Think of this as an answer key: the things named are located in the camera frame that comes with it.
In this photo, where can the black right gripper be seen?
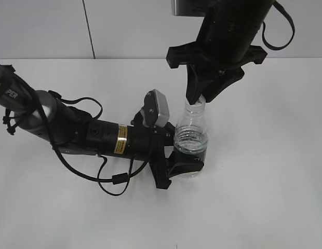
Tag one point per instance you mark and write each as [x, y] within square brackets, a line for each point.
[228, 56]

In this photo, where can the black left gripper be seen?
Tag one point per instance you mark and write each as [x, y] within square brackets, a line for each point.
[148, 144]

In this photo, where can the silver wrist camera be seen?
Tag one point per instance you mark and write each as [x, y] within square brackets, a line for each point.
[189, 8]
[155, 109]

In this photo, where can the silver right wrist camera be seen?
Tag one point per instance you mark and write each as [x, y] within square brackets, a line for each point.
[189, 8]

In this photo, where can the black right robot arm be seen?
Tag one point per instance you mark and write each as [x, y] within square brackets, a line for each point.
[232, 21]

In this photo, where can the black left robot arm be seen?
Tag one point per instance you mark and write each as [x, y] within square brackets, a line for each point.
[72, 131]

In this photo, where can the clear Cestbon water bottle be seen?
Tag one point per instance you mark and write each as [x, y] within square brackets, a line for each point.
[191, 133]

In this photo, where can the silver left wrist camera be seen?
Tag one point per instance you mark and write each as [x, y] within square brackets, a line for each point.
[155, 109]

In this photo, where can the white green bottle cap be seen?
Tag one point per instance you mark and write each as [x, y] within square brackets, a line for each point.
[201, 101]

